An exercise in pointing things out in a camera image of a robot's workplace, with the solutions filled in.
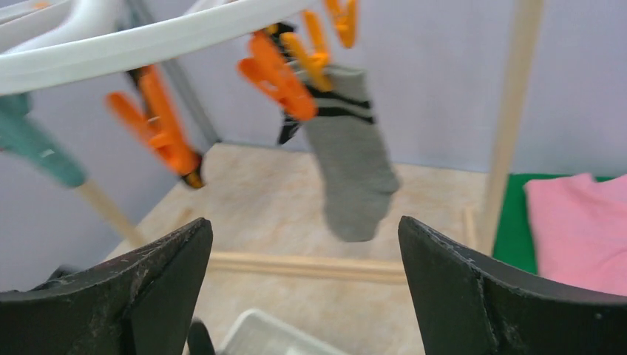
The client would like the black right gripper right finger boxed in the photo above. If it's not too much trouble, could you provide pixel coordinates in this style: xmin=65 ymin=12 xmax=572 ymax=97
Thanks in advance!
xmin=398 ymin=216 xmax=626 ymax=354

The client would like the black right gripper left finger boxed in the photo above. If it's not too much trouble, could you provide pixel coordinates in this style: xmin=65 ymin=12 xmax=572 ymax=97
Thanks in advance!
xmin=1 ymin=218 xmax=213 ymax=354

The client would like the grey sock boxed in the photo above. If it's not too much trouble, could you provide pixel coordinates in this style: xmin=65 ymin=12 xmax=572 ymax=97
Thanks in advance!
xmin=296 ymin=64 xmax=400 ymax=243

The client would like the white round sock hanger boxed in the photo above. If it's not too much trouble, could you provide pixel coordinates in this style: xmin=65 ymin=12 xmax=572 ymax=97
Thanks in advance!
xmin=1 ymin=1 xmax=311 ymax=95

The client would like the green cloth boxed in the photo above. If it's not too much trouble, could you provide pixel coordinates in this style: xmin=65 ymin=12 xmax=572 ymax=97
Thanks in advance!
xmin=493 ymin=174 xmax=611 ymax=275

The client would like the white plastic basket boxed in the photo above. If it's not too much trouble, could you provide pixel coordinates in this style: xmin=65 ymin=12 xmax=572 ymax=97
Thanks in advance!
xmin=218 ymin=308 xmax=348 ymax=355

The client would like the pink cloth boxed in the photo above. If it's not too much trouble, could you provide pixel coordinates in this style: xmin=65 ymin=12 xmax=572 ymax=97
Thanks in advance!
xmin=523 ymin=173 xmax=626 ymax=296

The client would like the orange clothespin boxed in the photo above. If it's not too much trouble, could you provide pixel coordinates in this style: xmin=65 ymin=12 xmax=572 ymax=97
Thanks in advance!
xmin=237 ymin=30 xmax=317 ymax=121
xmin=105 ymin=64 xmax=204 ymax=189

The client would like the metal hanging rod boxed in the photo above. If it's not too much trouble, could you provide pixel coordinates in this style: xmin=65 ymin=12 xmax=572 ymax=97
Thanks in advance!
xmin=121 ymin=1 xmax=220 ymax=153

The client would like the teal clothespin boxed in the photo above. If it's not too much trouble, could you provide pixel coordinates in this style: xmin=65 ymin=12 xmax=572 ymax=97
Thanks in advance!
xmin=1 ymin=93 xmax=88 ymax=189

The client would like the black white striped sock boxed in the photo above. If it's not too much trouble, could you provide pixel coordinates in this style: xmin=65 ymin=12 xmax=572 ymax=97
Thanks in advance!
xmin=269 ymin=22 xmax=300 ymax=146

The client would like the wooden drying rack frame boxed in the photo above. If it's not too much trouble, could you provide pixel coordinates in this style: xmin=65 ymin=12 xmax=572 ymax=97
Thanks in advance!
xmin=73 ymin=0 xmax=546 ymax=286

